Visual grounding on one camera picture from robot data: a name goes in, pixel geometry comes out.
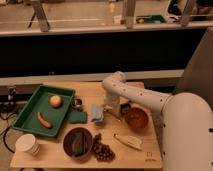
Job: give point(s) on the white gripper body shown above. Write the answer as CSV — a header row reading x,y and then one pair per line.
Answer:
x,y
114,108

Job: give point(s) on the silver fork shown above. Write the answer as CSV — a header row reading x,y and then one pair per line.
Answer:
x,y
106,110

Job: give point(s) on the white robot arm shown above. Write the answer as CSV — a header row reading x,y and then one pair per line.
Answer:
x,y
187,119

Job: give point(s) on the dark purple bowl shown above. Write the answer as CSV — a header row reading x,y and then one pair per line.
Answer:
x,y
78,143

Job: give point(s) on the black measuring scoop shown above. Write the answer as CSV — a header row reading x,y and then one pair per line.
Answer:
x,y
124,107

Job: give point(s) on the blue crumpled cloth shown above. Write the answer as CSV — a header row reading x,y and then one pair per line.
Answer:
x,y
97,114

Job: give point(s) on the small metal cup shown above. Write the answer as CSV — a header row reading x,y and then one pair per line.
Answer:
x,y
77,104

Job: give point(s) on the peeled banana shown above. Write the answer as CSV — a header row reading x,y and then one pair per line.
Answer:
x,y
130,141

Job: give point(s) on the green sponge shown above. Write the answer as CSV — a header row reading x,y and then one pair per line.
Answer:
x,y
77,117

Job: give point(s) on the bunch of dark grapes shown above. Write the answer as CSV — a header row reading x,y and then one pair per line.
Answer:
x,y
101,151

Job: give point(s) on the yellow-red apple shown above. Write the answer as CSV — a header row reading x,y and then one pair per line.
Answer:
x,y
55,101

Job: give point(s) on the green plastic tray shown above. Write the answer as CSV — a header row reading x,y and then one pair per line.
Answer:
x,y
27,120

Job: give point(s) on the orange sausage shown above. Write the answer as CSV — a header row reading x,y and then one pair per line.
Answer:
x,y
44,122

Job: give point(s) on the white paper cup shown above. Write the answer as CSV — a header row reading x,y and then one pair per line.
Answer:
x,y
28,144

